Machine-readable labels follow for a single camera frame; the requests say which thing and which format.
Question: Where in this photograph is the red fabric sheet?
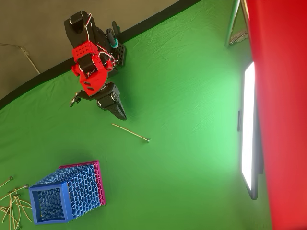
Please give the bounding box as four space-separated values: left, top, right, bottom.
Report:
244 0 307 230

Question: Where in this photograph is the black clamp with teal ring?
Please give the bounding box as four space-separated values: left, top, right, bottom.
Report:
105 21 120 49

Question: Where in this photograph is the chrome tube stand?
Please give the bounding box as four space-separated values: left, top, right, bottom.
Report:
224 0 251 48

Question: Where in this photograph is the flat LED light panel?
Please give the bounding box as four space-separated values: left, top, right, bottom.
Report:
237 61 264 201

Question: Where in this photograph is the thin grey floor cable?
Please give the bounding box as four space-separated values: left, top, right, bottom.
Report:
0 42 41 75

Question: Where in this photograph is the blue and pink lattice basket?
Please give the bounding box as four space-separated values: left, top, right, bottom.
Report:
28 160 106 226

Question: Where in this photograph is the clear plastic stand foot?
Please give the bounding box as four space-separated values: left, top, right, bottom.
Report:
229 30 249 46

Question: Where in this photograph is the green cloth with black edge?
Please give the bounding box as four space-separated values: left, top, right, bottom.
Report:
0 0 273 230

